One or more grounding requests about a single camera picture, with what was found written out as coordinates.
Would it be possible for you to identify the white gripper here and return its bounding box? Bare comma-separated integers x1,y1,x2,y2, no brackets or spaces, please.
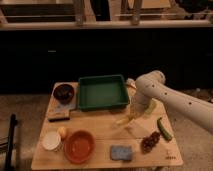
127,98,147,122

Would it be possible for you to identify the dark brown bowl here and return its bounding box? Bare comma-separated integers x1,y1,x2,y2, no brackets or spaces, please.
53,84,74,104

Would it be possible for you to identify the blue sponge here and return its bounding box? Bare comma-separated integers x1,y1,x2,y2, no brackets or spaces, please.
110,145,133,161

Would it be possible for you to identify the white cup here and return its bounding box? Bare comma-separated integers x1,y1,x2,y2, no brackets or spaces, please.
42,131,62,151

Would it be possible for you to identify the red bowl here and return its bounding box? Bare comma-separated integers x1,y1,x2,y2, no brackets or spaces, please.
64,130,95,164

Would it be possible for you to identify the green plastic tray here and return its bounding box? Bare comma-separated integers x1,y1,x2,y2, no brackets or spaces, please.
77,74,130,111

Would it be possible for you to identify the dark red grape bunch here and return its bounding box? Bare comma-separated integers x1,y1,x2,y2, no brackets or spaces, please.
141,131,160,153

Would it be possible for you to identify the light green cup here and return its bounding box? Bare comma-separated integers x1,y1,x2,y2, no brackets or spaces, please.
144,100,157,115

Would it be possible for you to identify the yellow banana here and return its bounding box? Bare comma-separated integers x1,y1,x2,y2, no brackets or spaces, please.
116,115,129,126

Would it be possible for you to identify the yellow lemon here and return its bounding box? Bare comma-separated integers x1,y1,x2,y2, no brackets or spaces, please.
57,127,68,139

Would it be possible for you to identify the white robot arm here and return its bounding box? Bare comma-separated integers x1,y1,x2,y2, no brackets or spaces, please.
129,70,213,134

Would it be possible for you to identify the wooden cutting board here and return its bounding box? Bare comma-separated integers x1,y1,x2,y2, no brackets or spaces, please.
47,90,76,122

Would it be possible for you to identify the black chair frame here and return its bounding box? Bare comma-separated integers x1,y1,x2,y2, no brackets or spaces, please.
0,114,18,171

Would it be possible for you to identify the green cucumber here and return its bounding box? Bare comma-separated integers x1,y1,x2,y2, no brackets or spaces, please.
157,117,172,142

